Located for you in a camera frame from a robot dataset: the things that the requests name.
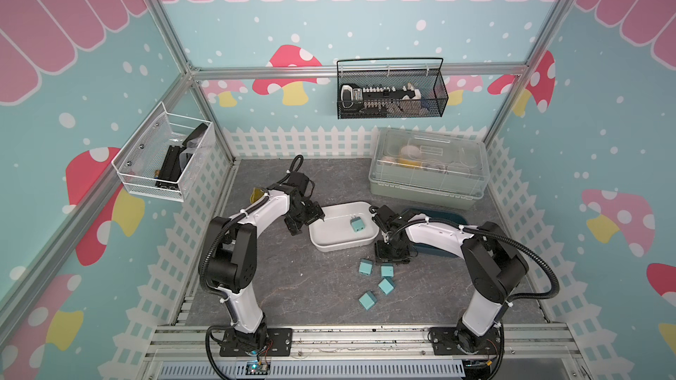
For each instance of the green circuit board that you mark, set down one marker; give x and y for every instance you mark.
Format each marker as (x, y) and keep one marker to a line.
(255, 368)

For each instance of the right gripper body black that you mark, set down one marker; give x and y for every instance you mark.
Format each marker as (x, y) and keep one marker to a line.
(389, 253)

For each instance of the yellow black rubber glove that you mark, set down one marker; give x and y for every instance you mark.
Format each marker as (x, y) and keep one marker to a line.
(257, 194)

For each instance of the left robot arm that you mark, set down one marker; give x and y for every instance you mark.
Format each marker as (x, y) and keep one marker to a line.
(229, 255)

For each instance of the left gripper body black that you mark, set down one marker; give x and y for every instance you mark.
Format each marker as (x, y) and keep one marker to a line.
(304, 214)

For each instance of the teal plug top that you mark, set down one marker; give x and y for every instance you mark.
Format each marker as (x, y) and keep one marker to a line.
(357, 224)

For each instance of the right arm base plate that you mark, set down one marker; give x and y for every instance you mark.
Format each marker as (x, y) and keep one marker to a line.
(461, 341)

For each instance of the teal plug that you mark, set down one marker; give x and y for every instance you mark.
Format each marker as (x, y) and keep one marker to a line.
(365, 267)
(387, 271)
(357, 224)
(386, 285)
(367, 300)

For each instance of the dark teal plastic tray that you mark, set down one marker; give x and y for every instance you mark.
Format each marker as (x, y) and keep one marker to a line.
(436, 235)

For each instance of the white wire wall basket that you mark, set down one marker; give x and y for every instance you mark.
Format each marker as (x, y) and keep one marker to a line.
(138, 160)

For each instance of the items in black basket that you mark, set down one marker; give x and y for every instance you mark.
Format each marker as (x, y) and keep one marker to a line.
(378, 101)

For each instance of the teal plug bottom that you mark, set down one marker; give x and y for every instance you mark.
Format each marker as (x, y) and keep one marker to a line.
(367, 300)

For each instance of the black wire wall basket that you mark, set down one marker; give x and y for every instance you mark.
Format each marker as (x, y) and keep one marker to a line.
(425, 73)

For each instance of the clear lidded storage box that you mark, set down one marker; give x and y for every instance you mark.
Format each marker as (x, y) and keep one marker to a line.
(429, 168)

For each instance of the black device in white basket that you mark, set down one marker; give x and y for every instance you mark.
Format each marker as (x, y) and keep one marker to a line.
(167, 176)

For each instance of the white plastic tray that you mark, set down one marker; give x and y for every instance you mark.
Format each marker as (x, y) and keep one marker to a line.
(334, 233)

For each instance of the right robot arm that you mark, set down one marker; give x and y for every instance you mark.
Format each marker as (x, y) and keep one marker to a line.
(495, 263)

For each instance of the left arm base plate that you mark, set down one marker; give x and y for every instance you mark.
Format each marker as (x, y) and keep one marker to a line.
(275, 342)

